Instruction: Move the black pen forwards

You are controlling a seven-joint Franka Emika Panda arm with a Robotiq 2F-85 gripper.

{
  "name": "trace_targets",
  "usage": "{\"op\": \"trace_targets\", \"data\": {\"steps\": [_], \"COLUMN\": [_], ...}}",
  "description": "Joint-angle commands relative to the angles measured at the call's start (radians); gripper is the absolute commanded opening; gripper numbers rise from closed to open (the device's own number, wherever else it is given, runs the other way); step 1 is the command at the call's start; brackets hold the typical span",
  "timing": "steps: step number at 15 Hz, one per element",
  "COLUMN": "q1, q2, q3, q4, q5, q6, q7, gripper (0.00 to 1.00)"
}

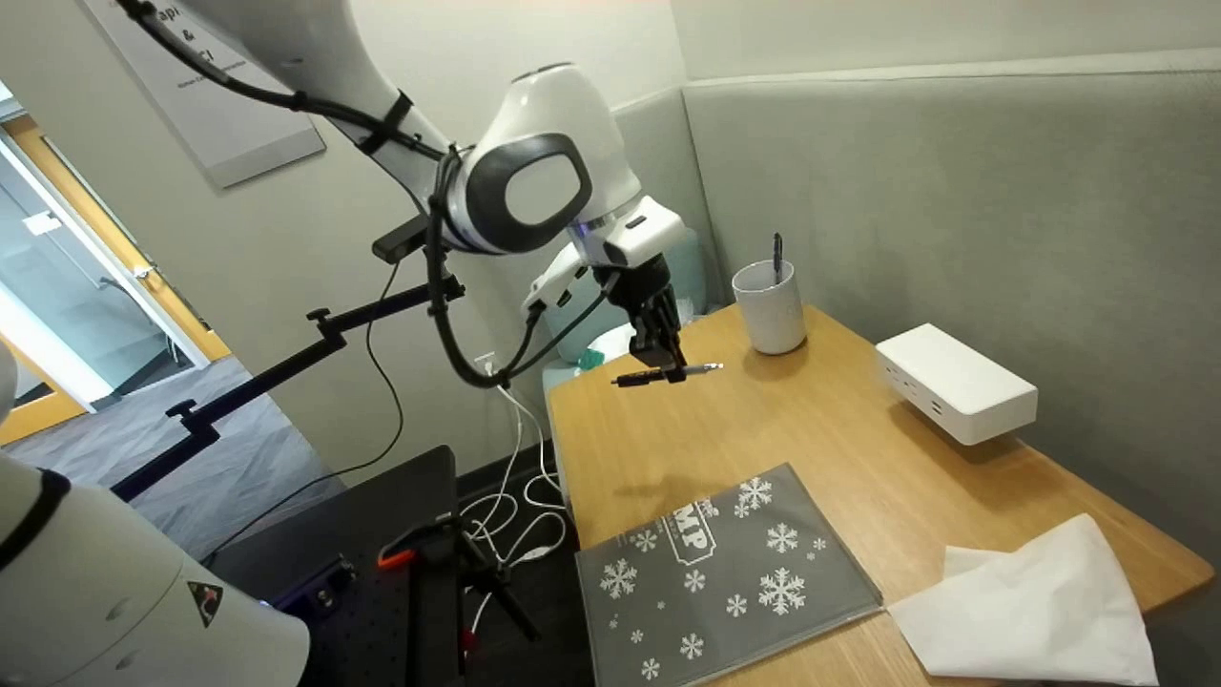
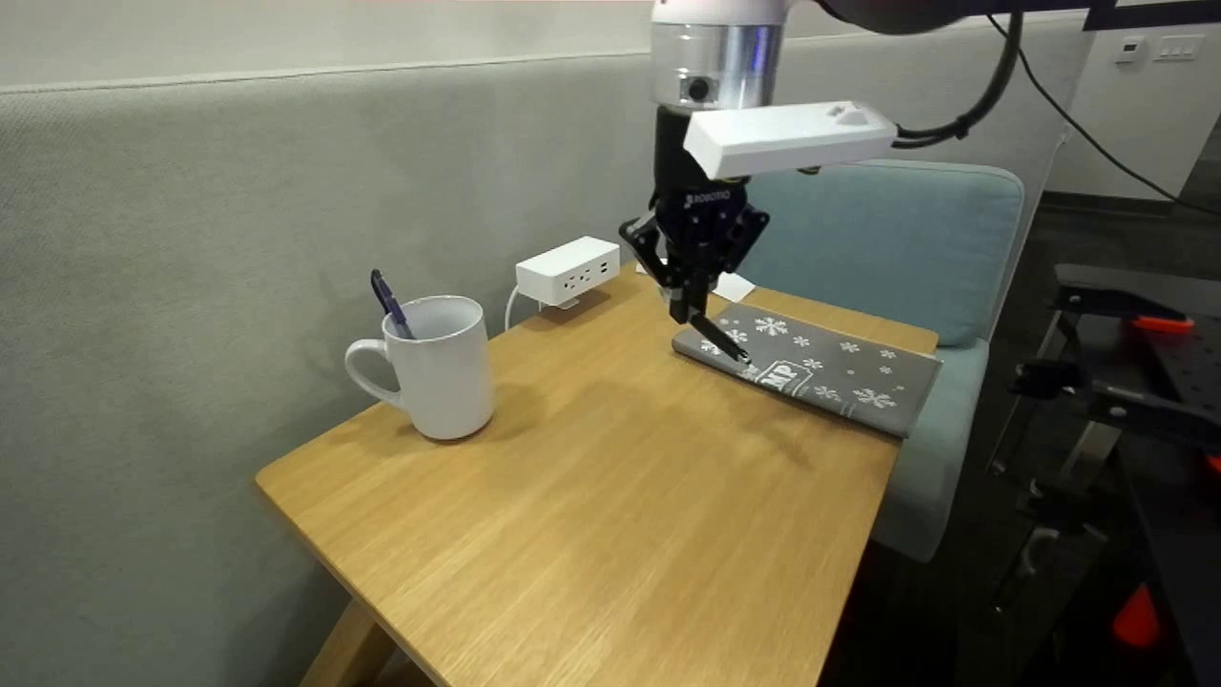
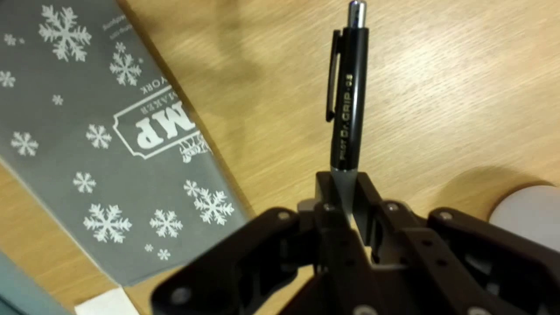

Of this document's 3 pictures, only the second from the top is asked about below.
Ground black metal stand red clamps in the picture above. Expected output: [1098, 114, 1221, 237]
[976, 259, 1221, 687]

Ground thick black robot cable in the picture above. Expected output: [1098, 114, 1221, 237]
[892, 6, 1030, 151]

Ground grey snowflake pattern notebook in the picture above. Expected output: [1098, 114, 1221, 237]
[668, 296, 944, 441]

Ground wooden table leg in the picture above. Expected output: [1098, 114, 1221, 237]
[297, 597, 399, 687]

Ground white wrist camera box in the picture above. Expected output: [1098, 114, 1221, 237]
[679, 99, 899, 183]

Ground blue pen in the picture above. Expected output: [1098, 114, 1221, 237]
[366, 268, 415, 344]

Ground white power outlet box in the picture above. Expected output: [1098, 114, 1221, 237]
[509, 234, 624, 310]

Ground thin black hanging cable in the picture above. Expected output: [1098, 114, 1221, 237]
[1019, 50, 1181, 207]

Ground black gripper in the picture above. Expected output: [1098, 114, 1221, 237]
[616, 101, 774, 327]

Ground white ceramic mug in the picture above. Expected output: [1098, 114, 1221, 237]
[338, 290, 501, 445]

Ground teal upholstered chair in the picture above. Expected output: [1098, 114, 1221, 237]
[728, 156, 1030, 564]

